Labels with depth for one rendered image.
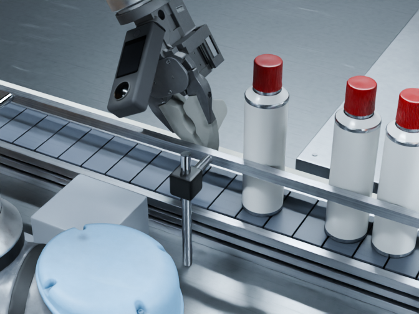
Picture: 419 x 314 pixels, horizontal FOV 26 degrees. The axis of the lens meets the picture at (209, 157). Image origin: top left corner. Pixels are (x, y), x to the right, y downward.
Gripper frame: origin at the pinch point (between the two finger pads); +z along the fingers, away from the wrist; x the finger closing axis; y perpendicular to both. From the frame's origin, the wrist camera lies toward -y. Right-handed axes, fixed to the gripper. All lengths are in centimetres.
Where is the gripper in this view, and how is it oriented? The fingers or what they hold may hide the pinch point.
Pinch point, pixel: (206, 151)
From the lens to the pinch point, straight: 113.4
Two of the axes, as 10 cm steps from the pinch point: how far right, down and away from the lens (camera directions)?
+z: 4.4, 8.5, 3.0
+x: -7.6, 1.7, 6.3
